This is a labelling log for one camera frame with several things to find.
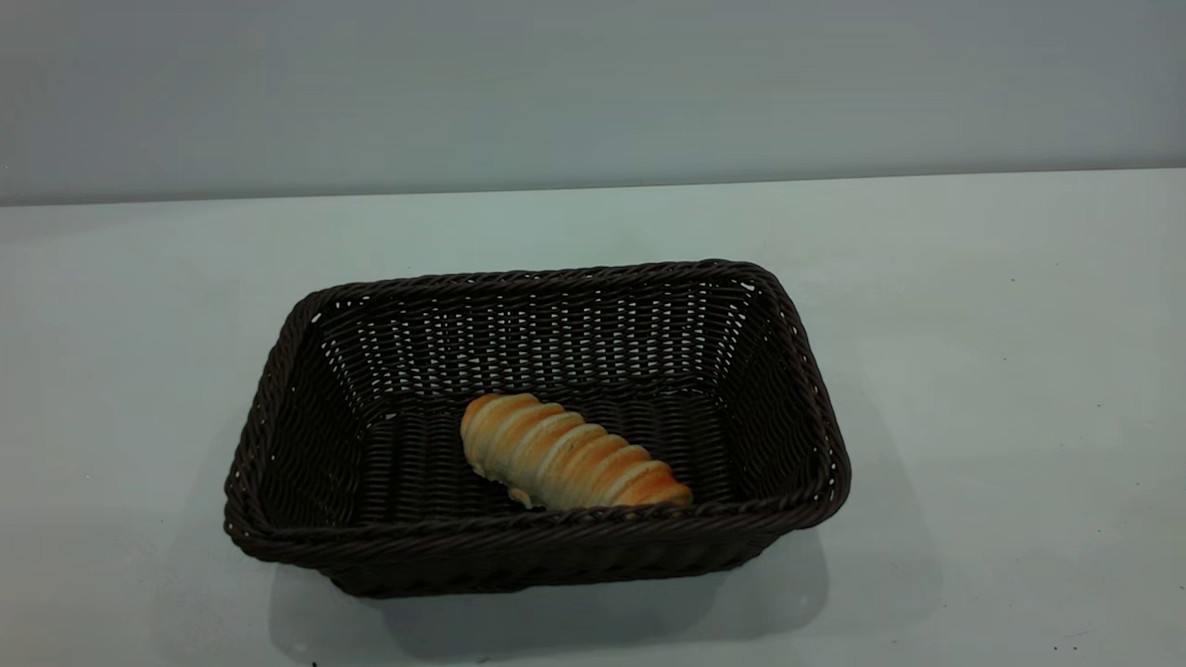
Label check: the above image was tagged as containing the ridged golden bread roll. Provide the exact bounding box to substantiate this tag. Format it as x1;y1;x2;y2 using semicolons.
460;392;694;511

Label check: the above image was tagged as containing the dark brown woven basket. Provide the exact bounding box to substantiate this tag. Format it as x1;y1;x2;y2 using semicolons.
223;259;852;599

